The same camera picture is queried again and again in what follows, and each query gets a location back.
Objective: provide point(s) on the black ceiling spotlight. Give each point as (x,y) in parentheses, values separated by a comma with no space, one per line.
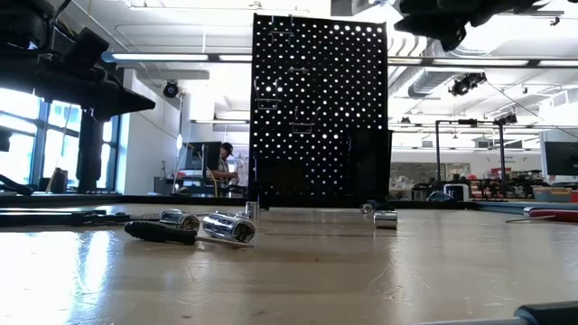
(171,89)

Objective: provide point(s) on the tan storage box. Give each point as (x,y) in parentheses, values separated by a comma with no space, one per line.
(552,194)

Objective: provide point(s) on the black vertical pillar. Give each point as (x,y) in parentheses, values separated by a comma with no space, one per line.
(90,153)

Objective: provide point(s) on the ceiling light strip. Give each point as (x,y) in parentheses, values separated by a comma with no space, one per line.
(158,57)
(478,62)

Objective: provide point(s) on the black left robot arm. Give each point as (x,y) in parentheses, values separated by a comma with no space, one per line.
(22,27)

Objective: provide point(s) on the white box with logo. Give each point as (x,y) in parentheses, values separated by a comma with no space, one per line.
(457,192)

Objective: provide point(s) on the black metal pegboard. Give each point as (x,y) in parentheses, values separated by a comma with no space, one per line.
(325,90)

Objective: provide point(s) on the black ceiling camera cluster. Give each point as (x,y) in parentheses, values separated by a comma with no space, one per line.
(467,83)

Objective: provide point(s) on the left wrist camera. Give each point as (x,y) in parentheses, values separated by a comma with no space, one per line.
(86,49)

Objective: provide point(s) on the large chrome socket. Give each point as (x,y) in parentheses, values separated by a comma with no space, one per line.
(226,228)

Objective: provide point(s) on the black computer monitor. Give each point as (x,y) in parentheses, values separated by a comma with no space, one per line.
(562,158)
(203,155)

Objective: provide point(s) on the large window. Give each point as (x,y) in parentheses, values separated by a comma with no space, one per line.
(18,158)

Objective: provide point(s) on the black pegboard tool rack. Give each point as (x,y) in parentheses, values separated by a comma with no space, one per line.
(280,182)

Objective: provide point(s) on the black tubular rig frame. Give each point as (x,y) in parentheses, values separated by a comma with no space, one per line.
(502,149)

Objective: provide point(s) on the black aluminium table frame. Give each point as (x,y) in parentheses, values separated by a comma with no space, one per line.
(135,199)

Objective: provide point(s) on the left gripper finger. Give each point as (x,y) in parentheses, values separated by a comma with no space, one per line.
(126,104)

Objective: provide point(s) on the person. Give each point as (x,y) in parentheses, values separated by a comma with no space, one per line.
(224,164)

